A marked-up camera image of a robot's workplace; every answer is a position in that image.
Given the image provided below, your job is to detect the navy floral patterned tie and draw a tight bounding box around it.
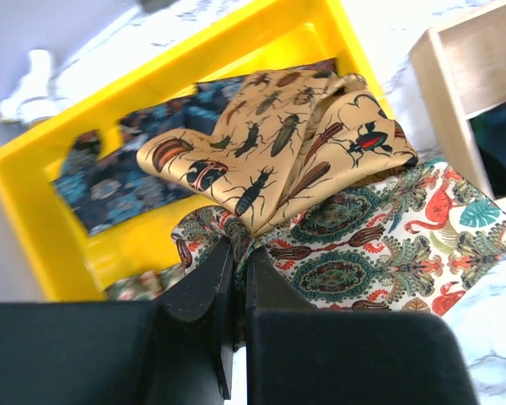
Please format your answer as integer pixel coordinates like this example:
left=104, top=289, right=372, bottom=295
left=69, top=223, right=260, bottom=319
left=52, top=57, right=338, bottom=237

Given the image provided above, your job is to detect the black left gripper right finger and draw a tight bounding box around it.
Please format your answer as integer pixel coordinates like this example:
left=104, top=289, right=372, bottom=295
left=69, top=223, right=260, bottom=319
left=245, top=248, right=317, bottom=404

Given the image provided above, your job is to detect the white plastic piece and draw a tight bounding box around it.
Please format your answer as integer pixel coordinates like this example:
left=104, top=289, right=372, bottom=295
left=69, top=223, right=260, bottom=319
left=0, top=49, right=60, bottom=127

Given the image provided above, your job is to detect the wooden compartment organizer box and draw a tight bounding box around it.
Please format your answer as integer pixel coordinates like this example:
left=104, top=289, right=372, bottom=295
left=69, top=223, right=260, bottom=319
left=409, top=1, right=506, bottom=197

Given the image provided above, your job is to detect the dark green rolled tie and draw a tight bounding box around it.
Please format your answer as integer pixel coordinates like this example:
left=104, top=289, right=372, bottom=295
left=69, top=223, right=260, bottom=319
left=470, top=102, right=506, bottom=198

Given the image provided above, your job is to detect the paisley flamingo patterned tie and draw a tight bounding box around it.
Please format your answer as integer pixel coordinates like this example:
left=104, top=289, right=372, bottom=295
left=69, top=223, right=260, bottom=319
left=105, top=160, right=506, bottom=316

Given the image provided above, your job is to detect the beige beetle patterned tie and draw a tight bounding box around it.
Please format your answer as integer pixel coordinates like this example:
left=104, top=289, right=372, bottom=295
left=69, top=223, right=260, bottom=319
left=137, top=69, right=418, bottom=235

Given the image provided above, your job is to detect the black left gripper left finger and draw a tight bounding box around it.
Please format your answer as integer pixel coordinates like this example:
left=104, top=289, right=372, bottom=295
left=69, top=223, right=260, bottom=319
left=145, top=237, right=234, bottom=404

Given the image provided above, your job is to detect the yellow plastic tray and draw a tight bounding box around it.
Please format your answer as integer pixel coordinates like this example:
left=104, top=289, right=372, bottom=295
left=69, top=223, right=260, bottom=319
left=0, top=0, right=396, bottom=301

